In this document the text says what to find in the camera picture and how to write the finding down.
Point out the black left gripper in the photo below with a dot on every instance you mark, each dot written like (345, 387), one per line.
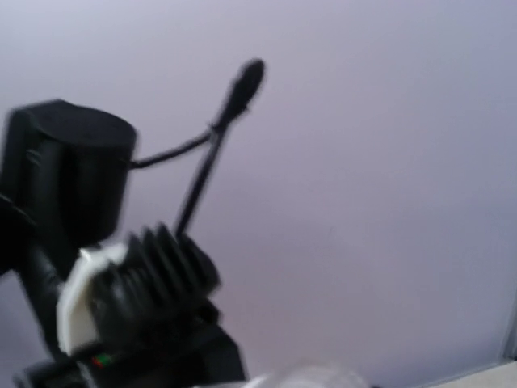
(201, 354)

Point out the clear plastic bottle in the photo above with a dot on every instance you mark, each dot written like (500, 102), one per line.
(309, 375)

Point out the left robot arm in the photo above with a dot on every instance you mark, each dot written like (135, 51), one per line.
(64, 172)

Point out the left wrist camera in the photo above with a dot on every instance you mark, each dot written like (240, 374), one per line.
(151, 290)

